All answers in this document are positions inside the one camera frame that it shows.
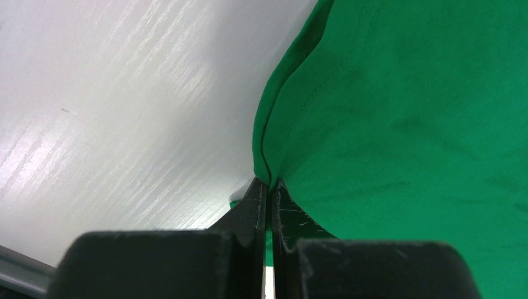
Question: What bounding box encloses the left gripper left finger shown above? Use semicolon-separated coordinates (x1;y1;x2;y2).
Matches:
46;179;267;298

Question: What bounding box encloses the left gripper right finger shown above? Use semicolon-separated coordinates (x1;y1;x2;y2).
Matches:
270;181;481;298

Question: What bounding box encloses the green t-shirt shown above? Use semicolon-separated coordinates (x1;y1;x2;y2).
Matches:
252;1;527;298

